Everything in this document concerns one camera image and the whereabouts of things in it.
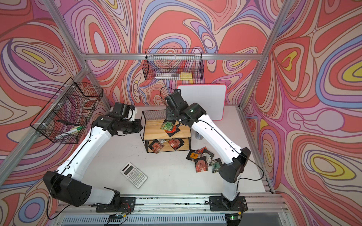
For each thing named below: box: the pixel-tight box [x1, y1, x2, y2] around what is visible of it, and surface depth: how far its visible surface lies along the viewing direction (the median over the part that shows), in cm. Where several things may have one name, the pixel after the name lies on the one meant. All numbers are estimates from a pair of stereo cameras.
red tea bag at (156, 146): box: [148, 139, 165, 155], surface depth 95 cm
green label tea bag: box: [160, 118, 173, 132], surface depth 88 cm
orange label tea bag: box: [185, 149, 202, 162], surface depth 92 cm
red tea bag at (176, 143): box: [167, 137, 185, 151], surface depth 97 cm
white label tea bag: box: [201, 149, 215, 166], surface depth 91 cm
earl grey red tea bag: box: [164, 124, 181, 138], surface depth 86 cm
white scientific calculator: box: [119, 161, 148, 189], surface depth 84 cm
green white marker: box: [65, 126, 83, 135], surface depth 73 cm
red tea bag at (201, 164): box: [194, 156, 209, 173], surface depth 88 cm
